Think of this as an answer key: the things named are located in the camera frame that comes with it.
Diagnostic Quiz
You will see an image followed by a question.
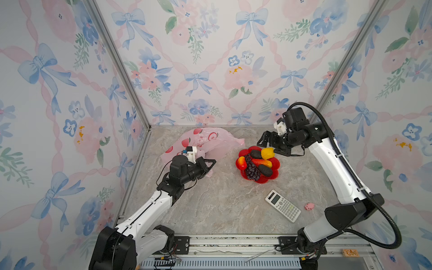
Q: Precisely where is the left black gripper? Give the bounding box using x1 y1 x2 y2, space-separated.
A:
180 158 216 187

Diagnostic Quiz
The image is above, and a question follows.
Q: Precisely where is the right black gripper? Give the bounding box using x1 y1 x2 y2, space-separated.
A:
255 132 296 156

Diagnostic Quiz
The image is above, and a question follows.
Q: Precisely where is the pink plastic bag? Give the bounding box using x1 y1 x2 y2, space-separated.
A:
160 127 245 163

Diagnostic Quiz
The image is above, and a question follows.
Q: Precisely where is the orange red chili pepper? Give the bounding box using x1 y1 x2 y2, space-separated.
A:
252 159 273 168

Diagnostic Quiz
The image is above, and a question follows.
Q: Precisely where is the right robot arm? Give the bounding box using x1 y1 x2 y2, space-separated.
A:
257 108 384 254

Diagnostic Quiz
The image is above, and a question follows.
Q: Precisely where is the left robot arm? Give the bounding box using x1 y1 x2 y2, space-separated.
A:
89 155 216 270

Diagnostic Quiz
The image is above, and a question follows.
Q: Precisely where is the dark avocado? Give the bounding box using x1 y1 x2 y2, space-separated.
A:
250 149 263 159

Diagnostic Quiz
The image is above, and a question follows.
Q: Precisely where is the red flower-shaped plate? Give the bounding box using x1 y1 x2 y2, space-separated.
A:
238 146 280 184

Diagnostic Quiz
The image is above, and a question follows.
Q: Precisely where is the dark purple grape bunch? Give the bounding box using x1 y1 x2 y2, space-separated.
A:
245 155 261 182

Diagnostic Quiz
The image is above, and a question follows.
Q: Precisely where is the white scientific calculator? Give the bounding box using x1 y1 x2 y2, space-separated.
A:
265 190 301 223

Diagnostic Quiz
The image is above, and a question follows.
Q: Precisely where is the small pink toy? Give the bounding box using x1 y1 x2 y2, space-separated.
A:
304 202 315 211

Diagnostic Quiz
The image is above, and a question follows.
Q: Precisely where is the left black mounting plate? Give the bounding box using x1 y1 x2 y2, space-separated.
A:
170 236 191 255

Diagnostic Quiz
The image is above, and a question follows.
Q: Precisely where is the black mounting plate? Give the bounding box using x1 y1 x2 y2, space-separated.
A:
275 236 327 255
170 236 191 255

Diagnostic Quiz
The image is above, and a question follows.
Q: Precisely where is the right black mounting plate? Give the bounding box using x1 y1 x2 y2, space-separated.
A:
275 236 327 255

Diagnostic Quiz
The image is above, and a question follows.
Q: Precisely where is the small wooden block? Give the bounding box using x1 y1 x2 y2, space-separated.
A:
342 249 360 258

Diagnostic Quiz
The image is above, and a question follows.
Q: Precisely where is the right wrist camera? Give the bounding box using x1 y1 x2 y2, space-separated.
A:
273 118 287 136

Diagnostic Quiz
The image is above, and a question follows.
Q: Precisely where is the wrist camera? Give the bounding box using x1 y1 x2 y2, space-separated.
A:
182 146 198 164
273 118 287 136

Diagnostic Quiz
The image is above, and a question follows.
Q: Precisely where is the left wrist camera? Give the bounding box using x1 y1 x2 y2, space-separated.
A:
182 146 198 164

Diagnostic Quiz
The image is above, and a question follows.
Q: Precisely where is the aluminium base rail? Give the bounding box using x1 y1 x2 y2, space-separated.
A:
135 234 384 270

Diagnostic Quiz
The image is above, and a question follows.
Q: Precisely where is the black corrugated cable conduit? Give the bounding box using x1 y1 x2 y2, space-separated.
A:
286 102 402 250

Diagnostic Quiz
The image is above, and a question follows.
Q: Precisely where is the left corner aluminium post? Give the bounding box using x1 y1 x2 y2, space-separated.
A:
83 0 151 131

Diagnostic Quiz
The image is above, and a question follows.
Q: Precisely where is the corner aluminium post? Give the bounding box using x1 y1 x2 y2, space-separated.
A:
315 0 388 112
83 0 151 131

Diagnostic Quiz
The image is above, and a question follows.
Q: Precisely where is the right corner aluminium post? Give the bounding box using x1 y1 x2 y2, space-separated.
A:
315 0 388 112

